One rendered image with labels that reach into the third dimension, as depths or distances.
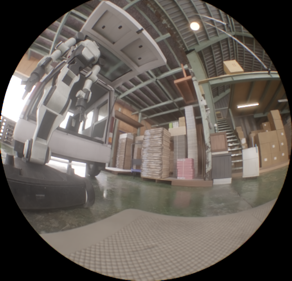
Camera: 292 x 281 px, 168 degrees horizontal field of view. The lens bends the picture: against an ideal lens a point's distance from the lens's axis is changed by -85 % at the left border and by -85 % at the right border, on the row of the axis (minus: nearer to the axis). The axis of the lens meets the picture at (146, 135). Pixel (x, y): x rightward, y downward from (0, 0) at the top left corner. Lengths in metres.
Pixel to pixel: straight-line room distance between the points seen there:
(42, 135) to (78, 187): 0.38
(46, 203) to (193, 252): 0.50
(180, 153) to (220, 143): 0.92
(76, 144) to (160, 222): 1.19
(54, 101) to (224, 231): 0.77
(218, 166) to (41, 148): 2.03
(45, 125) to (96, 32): 1.33
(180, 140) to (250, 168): 1.61
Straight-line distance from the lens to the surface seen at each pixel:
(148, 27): 2.64
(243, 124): 6.13
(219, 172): 1.79
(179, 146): 2.27
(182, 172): 1.85
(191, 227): 0.22
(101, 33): 1.64
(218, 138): 1.85
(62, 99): 0.65
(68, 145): 1.26
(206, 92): 3.35
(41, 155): 0.70
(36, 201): 0.51
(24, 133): 1.33
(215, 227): 0.23
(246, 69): 9.77
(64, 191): 0.53
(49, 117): 0.67
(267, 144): 3.83
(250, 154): 1.99
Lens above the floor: 0.33
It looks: 17 degrees up
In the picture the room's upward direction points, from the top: 4 degrees clockwise
